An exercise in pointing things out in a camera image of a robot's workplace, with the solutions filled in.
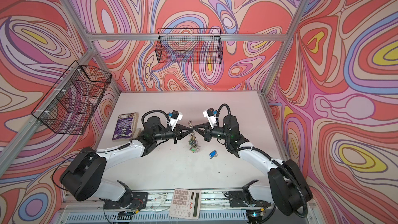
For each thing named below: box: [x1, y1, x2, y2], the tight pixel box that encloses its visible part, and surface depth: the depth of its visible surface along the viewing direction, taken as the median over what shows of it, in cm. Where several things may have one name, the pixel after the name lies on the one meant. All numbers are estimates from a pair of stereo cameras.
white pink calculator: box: [168, 188, 202, 220], surface depth 72 cm
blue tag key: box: [209, 149, 219, 160], surface depth 90 cm
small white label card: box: [153, 193, 167, 204], surface depth 75 cm
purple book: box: [111, 112, 139, 141], surface depth 100 cm
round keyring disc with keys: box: [187, 120, 201, 153], surface depth 79 cm
